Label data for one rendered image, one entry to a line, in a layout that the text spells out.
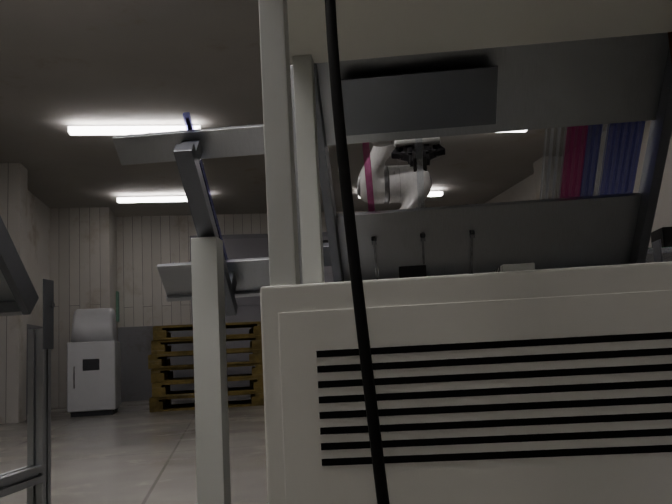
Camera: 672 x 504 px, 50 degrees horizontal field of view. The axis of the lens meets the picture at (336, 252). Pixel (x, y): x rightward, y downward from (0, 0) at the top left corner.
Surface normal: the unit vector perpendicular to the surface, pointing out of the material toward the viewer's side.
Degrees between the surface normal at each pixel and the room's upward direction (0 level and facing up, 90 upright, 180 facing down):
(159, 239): 90
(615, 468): 90
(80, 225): 90
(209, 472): 90
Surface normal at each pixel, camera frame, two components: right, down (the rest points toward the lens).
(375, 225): -0.03, 0.62
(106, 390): 0.20, -0.15
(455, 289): -0.09, -0.13
